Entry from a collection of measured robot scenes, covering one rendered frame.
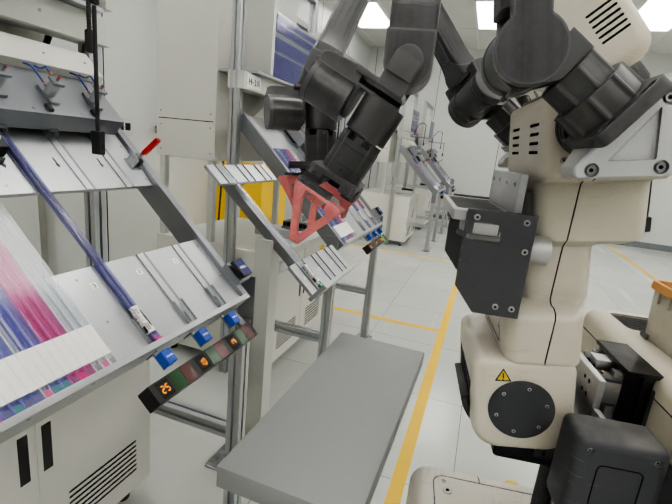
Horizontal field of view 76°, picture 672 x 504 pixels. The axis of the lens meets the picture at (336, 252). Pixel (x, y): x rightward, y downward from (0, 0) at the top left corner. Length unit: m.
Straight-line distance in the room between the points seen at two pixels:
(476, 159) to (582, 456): 7.71
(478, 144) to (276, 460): 7.80
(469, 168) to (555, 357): 7.62
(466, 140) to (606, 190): 7.61
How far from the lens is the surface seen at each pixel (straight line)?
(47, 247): 1.52
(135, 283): 0.96
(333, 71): 0.57
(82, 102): 1.22
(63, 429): 1.27
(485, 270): 0.69
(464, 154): 8.33
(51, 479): 1.31
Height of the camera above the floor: 1.11
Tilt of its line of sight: 14 degrees down
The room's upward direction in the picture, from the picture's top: 6 degrees clockwise
